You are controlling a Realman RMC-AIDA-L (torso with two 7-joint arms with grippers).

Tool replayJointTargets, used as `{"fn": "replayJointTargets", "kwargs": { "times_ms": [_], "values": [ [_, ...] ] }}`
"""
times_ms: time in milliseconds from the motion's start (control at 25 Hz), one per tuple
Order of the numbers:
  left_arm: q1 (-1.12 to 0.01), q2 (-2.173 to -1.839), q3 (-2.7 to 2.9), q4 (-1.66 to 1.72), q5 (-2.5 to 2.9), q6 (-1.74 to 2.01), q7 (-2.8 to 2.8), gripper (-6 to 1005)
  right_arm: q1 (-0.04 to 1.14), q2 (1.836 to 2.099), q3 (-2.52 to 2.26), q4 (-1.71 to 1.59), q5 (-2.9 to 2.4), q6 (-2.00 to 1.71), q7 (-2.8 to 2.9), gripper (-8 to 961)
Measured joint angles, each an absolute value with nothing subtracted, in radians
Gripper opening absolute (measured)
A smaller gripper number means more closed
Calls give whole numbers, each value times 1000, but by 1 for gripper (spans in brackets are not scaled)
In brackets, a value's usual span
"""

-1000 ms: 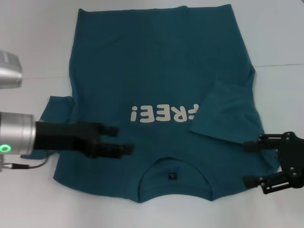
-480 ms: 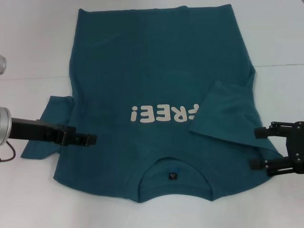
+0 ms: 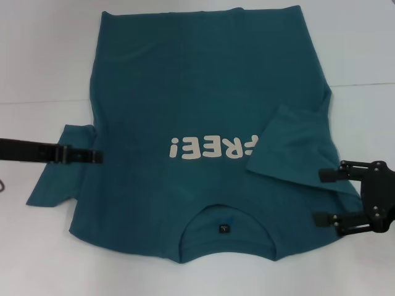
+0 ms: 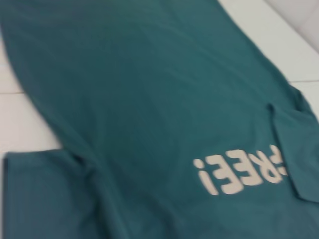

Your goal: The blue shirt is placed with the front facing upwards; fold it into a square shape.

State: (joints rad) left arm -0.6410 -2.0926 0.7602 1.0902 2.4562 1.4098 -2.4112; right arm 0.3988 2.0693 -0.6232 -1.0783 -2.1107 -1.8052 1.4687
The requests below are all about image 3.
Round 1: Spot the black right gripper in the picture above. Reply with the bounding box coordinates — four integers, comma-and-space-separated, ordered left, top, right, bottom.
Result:
313, 159, 395, 237

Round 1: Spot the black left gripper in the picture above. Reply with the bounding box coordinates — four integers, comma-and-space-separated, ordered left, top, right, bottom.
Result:
0, 138, 105, 165

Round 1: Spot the teal printed t-shirt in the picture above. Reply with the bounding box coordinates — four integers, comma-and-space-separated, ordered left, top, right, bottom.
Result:
26, 4, 364, 265

